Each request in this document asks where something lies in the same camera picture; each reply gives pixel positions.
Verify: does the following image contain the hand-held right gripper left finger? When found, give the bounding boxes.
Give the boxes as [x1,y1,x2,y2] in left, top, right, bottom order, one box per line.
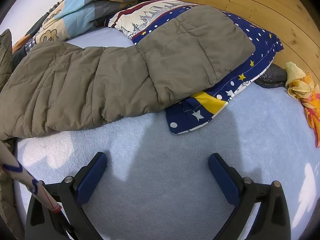
[25,152,108,240]

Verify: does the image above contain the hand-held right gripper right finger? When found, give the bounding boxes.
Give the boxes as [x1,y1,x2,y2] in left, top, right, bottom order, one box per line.
[208,153,292,240]

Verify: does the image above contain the olive puffer jacket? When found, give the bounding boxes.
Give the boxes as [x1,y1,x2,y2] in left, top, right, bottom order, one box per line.
[0,5,255,240]

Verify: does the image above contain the light blue cloud bedsheet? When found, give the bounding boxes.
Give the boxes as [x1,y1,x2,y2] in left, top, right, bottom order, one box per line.
[12,27,320,240]

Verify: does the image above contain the dark patterned object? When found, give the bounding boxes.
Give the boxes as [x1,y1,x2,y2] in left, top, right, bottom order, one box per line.
[252,64,288,89]

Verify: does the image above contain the orange yellow cloth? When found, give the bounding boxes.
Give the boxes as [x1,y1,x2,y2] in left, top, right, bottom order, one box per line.
[285,61,320,148]

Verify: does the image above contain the navy star print pillow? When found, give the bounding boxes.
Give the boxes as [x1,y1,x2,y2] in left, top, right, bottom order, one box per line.
[106,0,284,135]

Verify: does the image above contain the cartoon patchwork quilt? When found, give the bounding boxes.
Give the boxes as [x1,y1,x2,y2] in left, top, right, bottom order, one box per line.
[12,0,179,53]

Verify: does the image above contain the wooden headboard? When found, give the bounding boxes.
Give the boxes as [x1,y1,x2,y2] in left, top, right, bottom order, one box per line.
[147,0,320,80]

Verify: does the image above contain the white wrapped cable sleeve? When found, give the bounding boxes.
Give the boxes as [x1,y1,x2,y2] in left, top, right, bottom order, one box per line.
[0,140,63,212]

